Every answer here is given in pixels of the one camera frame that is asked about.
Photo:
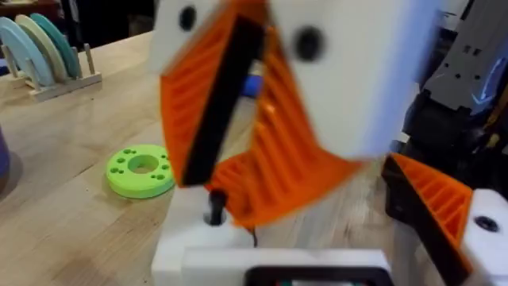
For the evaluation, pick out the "bare white left gripper left finger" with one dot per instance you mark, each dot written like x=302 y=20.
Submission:
x=186 y=238

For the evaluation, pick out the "white orange left gripper right finger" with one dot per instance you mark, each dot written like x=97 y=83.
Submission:
x=436 y=206

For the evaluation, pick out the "finger of the white orange right gripper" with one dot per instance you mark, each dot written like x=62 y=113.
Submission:
x=190 y=103
x=349 y=87

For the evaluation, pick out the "orange ribbed wedge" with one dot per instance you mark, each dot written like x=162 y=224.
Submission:
x=262 y=198

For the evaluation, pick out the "blue electric screwdriver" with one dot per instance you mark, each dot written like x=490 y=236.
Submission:
x=252 y=85

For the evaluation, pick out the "green disc with holes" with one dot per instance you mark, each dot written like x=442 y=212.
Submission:
x=135 y=184

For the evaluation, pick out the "wooden peg rack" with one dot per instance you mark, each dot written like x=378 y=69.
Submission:
x=65 y=87

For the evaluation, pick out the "teal plate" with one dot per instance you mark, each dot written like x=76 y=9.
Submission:
x=59 y=41

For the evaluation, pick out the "cream plate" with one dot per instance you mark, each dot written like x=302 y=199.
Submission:
x=45 y=45

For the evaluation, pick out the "light blue plate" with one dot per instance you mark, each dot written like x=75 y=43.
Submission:
x=24 y=51

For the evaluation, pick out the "purple cup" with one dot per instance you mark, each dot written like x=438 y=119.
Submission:
x=3 y=153

